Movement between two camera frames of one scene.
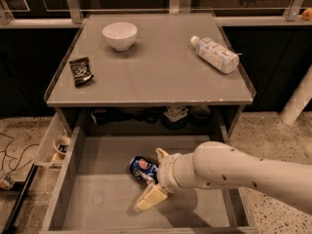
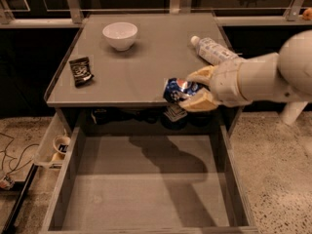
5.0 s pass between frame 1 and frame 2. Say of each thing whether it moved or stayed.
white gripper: moved
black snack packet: stayed
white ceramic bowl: stayed
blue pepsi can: moved
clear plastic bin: stayed
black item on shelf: stayed
